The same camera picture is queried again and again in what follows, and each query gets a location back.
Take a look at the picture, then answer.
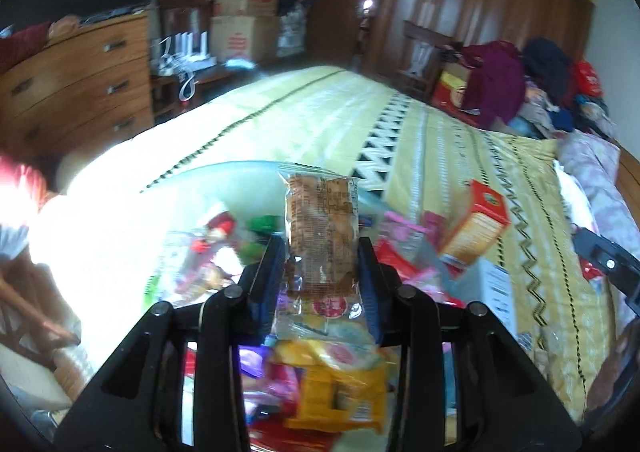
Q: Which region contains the red yellow gift box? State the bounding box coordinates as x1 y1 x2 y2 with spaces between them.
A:
431 60 475 113

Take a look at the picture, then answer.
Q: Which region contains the light wooden stool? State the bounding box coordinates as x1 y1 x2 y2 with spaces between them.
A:
0 257 81 373

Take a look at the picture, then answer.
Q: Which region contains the wooden dresser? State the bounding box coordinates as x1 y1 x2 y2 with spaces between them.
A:
0 6 156 167

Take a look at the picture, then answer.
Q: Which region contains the white cable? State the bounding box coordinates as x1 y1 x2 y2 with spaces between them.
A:
177 66 198 102

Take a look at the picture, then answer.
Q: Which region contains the carved wooden chair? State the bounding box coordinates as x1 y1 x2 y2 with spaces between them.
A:
397 20 458 100

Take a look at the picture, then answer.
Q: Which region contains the wooden side table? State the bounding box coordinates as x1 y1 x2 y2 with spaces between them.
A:
150 59 241 125

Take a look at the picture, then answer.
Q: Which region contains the wooden headboard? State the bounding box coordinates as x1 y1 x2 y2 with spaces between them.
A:
614 142 640 217

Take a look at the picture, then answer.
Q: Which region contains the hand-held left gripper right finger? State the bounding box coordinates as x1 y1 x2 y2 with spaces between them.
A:
357 236 585 452

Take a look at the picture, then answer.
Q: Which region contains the dark wooden chair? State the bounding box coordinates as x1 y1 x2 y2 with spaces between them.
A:
152 0 213 67

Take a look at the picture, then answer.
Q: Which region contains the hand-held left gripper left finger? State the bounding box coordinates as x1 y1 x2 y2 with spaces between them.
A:
52 233 287 452

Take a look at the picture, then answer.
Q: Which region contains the white black product box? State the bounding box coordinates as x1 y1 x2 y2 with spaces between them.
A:
452 259 518 333

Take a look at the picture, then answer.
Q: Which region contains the pile of snack packets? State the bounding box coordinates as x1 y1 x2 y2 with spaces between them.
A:
170 202 466 452

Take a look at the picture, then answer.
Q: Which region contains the clear glass bowl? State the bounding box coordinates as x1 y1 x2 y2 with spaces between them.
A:
142 159 473 452

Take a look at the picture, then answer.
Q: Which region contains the yellow patterned bedspread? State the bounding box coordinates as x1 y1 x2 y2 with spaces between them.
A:
37 66 626 433

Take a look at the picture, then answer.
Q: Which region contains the clear plastic bag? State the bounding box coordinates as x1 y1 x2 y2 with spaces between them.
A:
277 12 308 57

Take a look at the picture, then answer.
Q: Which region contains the orange red carton box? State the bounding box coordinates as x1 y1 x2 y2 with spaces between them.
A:
439 180 512 277

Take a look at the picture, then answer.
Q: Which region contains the pink floral quilt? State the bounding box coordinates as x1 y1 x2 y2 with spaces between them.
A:
556 131 640 263

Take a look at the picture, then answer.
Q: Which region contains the brown cake clear packet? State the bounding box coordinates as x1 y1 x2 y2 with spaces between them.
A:
277 171 366 348

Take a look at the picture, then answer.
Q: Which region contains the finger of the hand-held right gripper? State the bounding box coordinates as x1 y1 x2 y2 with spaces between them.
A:
572 226 640 319

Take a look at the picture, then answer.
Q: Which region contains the person's right hand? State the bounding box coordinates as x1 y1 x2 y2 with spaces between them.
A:
587 326 639 416

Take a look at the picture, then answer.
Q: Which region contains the navy garment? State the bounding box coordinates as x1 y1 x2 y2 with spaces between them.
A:
522 38 576 105

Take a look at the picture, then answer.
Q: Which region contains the pile of clothes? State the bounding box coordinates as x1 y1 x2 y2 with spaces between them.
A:
510 82 618 140

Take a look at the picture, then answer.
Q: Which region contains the white wifi router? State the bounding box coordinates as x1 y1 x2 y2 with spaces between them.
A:
159 30 217 70

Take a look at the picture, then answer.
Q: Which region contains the red printed bag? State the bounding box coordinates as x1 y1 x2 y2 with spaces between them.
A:
574 60 605 100

